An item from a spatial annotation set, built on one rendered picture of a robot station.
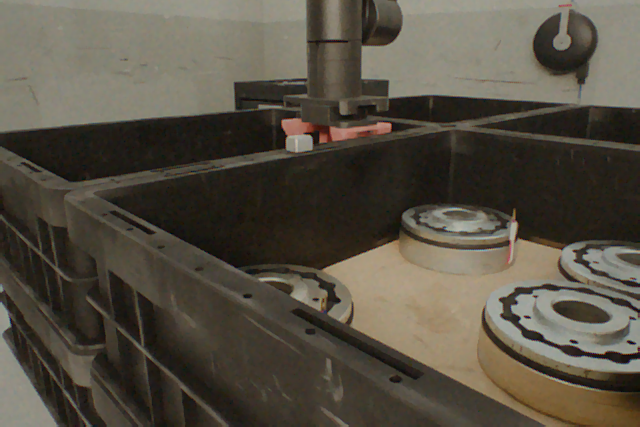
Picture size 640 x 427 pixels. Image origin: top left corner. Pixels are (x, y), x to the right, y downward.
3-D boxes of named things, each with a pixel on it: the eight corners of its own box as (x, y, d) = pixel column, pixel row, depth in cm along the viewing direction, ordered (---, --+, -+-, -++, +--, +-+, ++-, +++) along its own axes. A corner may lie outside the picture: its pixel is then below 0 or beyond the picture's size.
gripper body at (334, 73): (327, 108, 59) (327, 43, 57) (390, 115, 52) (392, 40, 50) (282, 112, 55) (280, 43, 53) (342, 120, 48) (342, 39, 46)
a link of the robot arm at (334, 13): (293, -19, 49) (341, -26, 46) (333, -12, 55) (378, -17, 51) (295, 53, 51) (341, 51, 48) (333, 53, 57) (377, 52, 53)
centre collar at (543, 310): (612, 355, 25) (614, 344, 24) (516, 319, 28) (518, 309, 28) (642, 320, 28) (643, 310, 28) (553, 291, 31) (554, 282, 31)
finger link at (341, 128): (347, 180, 59) (347, 99, 56) (391, 192, 54) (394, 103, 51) (300, 189, 55) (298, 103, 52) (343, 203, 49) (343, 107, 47)
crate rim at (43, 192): (59, 231, 28) (53, 191, 28) (-38, 158, 49) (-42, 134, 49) (447, 147, 55) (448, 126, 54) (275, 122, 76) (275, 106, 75)
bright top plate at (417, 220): (469, 254, 38) (469, 247, 38) (378, 221, 46) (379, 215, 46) (540, 228, 44) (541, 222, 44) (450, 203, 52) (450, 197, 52)
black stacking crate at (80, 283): (83, 374, 31) (57, 200, 28) (-18, 248, 52) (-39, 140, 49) (439, 230, 58) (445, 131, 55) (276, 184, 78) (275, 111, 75)
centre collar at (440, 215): (463, 233, 42) (464, 225, 42) (419, 218, 46) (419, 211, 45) (498, 221, 45) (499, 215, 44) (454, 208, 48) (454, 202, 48)
